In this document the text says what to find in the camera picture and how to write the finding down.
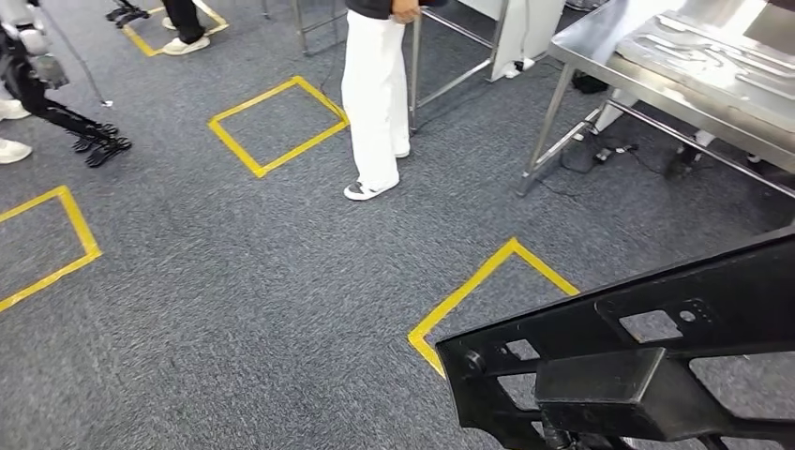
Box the yellow floor tape square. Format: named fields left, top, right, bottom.
left=207, top=75, right=349, bottom=179
left=408, top=236, right=580, bottom=380
left=0, top=185, right=102, bottom=314

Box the black floor power adapter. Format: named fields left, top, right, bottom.
left=592, top=143, right=639, bottom=165

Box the thin black tether rod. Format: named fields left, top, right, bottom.
left=37, top=0, right=115, bottom=109

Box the grey metal fixture plate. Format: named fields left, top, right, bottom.
left=614, top=10, right=795, bottom=135

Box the stainless steel workbench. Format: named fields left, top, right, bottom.
left=517, top=0, right=795, bottom=200

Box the black plastic frame part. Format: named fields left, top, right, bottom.
left=434, top=224, right=795, bottom=450

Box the person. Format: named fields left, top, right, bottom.
left=339, top=0, right=448, bottom=202
left=0, top=81, right=34, bottom=166
left=159, top=0, right=213, bottom=57

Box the black humanoid robot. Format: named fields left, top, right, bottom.
left=0, top=0, right=133, bottom=169
left=105, top=0, right=150, bottom=29

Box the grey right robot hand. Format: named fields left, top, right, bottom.
left=538, top=427, right=635, bottom=450

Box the white cabinet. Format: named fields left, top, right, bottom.
left=459, top=0, right=567, bottom=83

